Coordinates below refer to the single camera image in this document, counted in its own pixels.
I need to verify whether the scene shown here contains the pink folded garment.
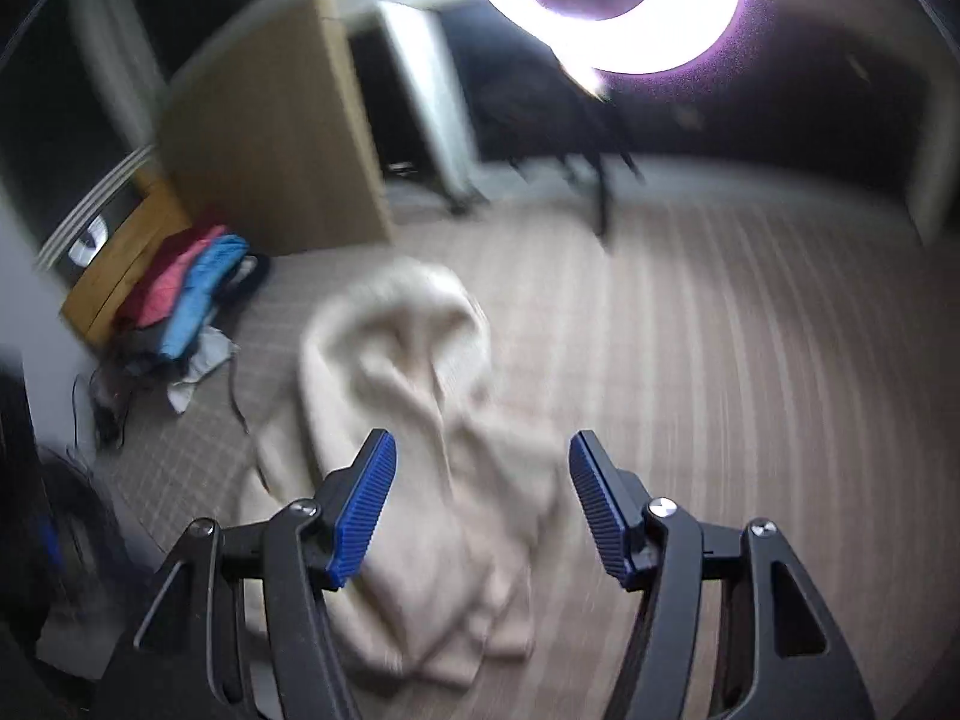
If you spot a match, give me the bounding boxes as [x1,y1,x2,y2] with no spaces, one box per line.
[112,223,226,333]

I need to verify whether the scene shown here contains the dark folded garments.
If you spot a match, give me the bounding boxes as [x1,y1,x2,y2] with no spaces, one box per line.
[112,252,272,379]

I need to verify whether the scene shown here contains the white folded garment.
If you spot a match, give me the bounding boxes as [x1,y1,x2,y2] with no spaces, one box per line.
[166,325,236,415]

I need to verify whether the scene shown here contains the small orange wooden board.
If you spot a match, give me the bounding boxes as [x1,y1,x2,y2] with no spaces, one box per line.
[60,167,192,353]

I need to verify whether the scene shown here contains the large light wooden board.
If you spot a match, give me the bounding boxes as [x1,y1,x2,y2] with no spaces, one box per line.
[156,0,392,255]

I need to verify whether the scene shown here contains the cream knitted sweater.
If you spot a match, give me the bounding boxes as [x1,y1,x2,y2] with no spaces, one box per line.
[236,259,563,689]

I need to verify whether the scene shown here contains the black light tripod stand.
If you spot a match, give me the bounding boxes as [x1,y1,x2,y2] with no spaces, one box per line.
[521,49,643,244]

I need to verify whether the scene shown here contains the blue folded garment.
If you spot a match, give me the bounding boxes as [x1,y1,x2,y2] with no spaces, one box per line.
[156,232,249,361]

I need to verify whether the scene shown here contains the beige plaid table mat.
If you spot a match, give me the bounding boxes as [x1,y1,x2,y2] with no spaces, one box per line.
[101,202,958,718]

